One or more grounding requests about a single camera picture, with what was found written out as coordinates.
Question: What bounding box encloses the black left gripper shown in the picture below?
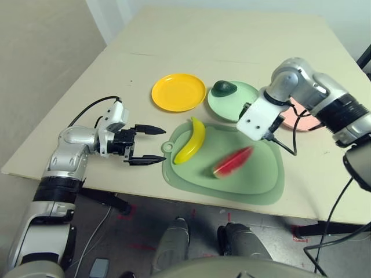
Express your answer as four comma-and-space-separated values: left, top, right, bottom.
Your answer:
108, 123, 168, 167

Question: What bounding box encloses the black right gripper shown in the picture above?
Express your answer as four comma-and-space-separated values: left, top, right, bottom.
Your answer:
238, 101, 285, 137

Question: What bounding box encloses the dark green toy avocado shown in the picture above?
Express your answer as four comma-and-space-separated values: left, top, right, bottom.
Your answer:
213, 80, 238, 98

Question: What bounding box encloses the yellow toy banana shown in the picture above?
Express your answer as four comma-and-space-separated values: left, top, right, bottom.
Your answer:
173, 116, 206, 166

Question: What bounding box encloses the toy watermelon slice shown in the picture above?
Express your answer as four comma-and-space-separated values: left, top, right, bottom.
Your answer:
213, 146, 254, 179

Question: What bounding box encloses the light green plastic plate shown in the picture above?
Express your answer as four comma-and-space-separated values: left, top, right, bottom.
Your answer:
206, 81, 259, 124

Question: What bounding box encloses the pink plastic plate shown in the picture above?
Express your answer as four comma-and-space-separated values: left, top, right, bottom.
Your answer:
279, 97, 327, 133

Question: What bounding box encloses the yellow plastic plate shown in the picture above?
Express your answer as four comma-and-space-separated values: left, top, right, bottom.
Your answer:
151, 74, 207, 113

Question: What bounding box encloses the black table foot bar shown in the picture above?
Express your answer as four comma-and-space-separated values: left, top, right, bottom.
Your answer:
77, 186, 131, 215
292, 221, 358, 243

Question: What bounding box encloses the green silicone cutting mat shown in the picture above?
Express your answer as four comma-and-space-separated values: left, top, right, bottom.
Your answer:
161, 121, 285, 206

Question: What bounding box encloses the grey robot left leg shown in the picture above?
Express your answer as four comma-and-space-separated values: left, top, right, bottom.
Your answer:
152, 217, 191, 270

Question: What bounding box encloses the grey robot leg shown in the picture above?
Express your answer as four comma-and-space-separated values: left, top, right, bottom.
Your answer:
152, 217, 191, 270
217, 222, 273, 260

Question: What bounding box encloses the grey robot right leg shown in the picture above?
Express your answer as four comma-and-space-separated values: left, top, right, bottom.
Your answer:
217, 222, 273, 260

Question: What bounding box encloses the grey blue floor box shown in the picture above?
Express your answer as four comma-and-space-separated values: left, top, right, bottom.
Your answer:
89, 258, 111, 277

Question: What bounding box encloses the side table with black legs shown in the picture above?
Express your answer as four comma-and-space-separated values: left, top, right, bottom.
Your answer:
356, 43, 371, 70

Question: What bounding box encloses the grey robot torso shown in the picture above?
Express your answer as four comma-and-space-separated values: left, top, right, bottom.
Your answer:
0, 254, 324, 278

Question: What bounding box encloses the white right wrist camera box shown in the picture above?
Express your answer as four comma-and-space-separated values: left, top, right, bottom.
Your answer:
236, 86, 291, 142

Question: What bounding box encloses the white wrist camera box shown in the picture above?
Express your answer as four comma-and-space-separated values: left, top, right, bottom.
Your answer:
236, 86, 291, 142
97, 100, 130, 158

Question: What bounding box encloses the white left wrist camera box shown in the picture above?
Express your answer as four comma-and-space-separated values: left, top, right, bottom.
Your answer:
97, 100, 130, 158

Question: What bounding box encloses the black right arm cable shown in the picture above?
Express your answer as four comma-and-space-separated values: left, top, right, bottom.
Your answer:
271, 101, 371, 276

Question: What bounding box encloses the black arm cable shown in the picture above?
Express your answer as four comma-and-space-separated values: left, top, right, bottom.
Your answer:
67, 96, 123, 128
271, 101, 371, 276

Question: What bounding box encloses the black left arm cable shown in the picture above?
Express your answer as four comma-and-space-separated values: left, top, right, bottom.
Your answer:
67, 96, 123, 128

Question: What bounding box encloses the thin white floor cable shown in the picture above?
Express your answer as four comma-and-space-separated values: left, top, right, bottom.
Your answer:
69, 202, 114, 270

